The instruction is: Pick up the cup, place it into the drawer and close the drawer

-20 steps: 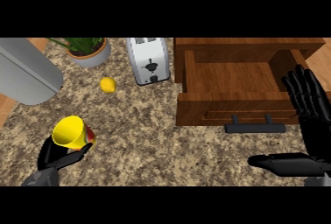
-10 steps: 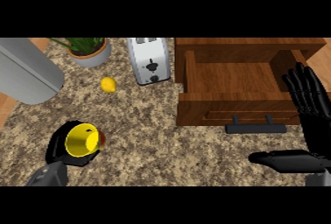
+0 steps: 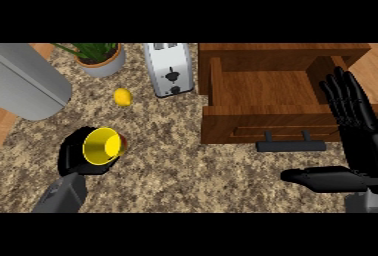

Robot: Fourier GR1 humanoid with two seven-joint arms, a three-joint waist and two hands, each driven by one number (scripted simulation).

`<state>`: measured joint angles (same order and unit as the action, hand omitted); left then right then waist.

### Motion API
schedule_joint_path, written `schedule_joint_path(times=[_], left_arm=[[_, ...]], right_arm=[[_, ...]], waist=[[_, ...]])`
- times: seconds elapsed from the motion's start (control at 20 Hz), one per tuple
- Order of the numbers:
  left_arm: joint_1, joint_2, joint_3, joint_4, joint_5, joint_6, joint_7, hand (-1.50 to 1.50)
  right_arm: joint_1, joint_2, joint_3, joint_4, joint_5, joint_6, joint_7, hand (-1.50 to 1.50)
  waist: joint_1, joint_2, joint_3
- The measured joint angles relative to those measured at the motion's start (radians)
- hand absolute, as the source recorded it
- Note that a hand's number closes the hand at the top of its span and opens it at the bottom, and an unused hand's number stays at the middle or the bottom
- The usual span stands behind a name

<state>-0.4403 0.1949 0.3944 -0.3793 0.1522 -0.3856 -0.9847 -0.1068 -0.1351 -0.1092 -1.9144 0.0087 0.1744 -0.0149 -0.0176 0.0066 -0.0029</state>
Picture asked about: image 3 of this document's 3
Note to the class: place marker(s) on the silver toaster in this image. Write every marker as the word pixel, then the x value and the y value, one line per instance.
pixel 169 68

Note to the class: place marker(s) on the large grey rounded appliance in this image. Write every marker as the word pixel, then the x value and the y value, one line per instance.
pixel 29 82

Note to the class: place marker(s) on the wooden drawer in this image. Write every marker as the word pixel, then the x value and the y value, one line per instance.
pixel 268 110

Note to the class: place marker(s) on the yellow cup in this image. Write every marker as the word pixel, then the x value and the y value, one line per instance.
pixel 104 146

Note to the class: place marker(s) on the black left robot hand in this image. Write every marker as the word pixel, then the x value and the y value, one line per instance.
pixel 69 156

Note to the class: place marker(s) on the wooden cabinet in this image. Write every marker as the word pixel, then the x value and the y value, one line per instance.
pixel 281 56

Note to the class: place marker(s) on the potted green plant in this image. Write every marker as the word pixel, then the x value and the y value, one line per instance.
pixel 98 57

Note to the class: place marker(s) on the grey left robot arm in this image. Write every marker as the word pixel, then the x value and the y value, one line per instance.
pixel 61 194

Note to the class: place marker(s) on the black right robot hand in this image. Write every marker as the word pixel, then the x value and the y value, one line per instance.
pixel 355 133

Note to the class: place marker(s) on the yellow lemon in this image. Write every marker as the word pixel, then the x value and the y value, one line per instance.
pixel 123 97

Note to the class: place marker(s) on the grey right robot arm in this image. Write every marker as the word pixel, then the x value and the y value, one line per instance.
pixel 363 202

